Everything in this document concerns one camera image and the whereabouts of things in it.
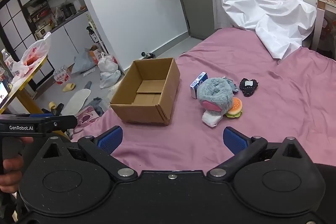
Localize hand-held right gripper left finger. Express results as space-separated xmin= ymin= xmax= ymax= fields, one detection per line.
xmin=41 ymin=126 xmax=138 ymax=182

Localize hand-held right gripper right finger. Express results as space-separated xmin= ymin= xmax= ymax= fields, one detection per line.
xmin=207 ymin=126 xmax=308 ymax=182

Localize white cloth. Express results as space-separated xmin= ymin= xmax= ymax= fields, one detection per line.
xmin=202 ymin=110 xmax=223 ymax=127

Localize hamburger plush toy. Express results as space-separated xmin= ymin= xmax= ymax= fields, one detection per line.
xmin=226 ymin=97 xmax=243 ymax=118

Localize brown cardboard box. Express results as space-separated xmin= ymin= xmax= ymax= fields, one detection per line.
xmin=110 ymin=57 xmax=181 ymax=125

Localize black fabric heart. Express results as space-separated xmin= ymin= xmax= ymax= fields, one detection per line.
xmin=239 ymin=78 xmax=259 ymax=97

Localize blue denim heart patch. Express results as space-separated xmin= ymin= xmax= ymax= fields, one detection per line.
xmin=222 ymin=76 xmax=239 ymax=93

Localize grey fluffy plush toy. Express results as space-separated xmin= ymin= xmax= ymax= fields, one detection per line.
xmin=197 ymin=77 xmax=235 ymax=118

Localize blue and white small carton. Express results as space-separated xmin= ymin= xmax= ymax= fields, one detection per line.
xmin=190 ymin=72 xmax=209 ymax=99

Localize person's left hand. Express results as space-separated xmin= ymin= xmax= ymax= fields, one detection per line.
xmin=0 ymin=136 xmax=34 ymax=193

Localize white shoe insole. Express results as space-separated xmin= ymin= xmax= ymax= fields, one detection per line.
xmin=63 ymin=81 xmax=92 ymax=115

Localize pink floor mat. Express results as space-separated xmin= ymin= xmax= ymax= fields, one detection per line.
xmin=71 ymin=105 xmax=101 ymax=135

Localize pack of water bottles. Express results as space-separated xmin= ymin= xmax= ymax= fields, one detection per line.
xmin=53 ymin=67 xmax=71 ymax=84

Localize pink bed sheet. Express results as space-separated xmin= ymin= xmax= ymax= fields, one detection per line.
xmin=70 ymin=27 xmax=336 ymax=174

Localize dark crumpled cloth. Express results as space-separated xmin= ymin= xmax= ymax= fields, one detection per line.
xmin=92 ymin=97 xmax=103 ymax=115

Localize yellow-edged table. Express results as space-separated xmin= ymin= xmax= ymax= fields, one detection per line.
xmin=0 ymin=55 xmax=49 ymax=114

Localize tablet screen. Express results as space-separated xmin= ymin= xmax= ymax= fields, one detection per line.
xmin=0 ymin=81 xmax=9 ymax=106

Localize grey plastic bag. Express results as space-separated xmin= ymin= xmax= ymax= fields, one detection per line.
xmin=71 ymin=48 xmax=96 ymax=75

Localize red and white plastic bag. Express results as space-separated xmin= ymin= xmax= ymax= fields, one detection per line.
xmin=12 ymin=32 xmax=51 ymax=77

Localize clear water bottle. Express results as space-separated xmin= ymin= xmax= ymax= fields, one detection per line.
xmin=1 ymin=49 xmax=14 ymax=70

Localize white plastic bags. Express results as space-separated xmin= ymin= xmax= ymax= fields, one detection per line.
xmin=98 ymin=53 xmax=122 ymax=89

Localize orange cardboard carton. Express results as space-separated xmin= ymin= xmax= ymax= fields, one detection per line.
xmin=88 ymin=46 xmax=103 ymax=64

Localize white kitchen counter cabinets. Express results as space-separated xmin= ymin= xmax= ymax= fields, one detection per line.
xmin=34 ymin=10 xmax=97 ymax=75

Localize black grid sliding door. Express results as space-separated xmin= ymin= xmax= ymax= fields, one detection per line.
xmin=0 ymin=0 xmax=36 ymax=62

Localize white sheet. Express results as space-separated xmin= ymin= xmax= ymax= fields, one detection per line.
xmin=209 ymin=0 xmax=317 ymax=60

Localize white side table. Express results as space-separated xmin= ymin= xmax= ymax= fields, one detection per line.
xmin=311 ymin=0 xmax=336 ymax=52

